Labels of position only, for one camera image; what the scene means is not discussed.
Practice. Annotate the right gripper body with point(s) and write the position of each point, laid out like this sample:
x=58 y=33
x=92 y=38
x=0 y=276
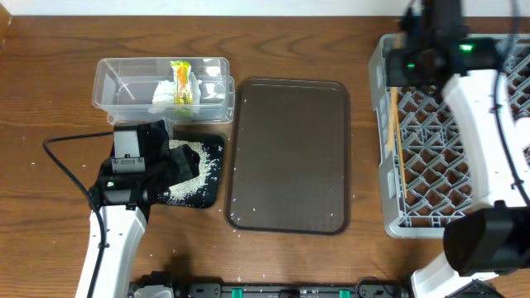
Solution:
x=409 y=70

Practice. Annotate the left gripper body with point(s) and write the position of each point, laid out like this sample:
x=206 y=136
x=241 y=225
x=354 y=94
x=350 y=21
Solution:
x=170 y=170

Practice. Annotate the black tray lid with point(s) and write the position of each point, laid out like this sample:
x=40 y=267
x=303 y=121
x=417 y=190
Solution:
x=198 y=137

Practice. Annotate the wooden chopstick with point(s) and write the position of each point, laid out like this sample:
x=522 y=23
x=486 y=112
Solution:
x=393 y=111
x=399 y=143

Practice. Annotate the white tissue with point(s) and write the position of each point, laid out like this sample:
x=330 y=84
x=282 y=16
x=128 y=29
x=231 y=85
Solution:
x=163 y=95

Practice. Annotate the yellow green snack wrapper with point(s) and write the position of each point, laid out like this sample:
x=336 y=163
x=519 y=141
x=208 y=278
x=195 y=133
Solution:
x=182 y=85

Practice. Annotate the pink plastic cup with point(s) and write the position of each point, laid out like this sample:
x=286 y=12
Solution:
x=522 y=129

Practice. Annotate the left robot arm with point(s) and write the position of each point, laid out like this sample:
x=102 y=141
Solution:
x=118 y=220

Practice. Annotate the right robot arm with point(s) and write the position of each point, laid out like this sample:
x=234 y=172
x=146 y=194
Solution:
x=488 y=242

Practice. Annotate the clear plastic waste bin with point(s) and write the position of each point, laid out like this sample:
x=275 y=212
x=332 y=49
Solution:
x=124 y=87

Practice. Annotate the grey dishwasher rack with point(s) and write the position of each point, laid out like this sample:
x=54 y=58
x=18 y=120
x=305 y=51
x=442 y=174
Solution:
x=459 y=154

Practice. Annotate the pile of white rice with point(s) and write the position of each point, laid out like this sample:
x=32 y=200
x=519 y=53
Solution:
x=199 y=189

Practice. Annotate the brown serving tray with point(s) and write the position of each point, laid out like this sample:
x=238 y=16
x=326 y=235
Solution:
x=290 y=157

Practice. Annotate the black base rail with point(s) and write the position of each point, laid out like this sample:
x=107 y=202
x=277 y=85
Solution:
x=161 y=284

